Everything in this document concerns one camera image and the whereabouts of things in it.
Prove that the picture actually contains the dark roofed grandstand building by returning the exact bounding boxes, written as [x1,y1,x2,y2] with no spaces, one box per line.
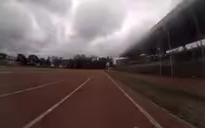
[116,0,205,80]

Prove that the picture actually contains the row of trees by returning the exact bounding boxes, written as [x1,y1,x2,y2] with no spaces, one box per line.
[15,53,114,70]

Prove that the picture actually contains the low pale buildings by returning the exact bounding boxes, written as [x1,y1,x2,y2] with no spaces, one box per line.
[0,52,18,66]

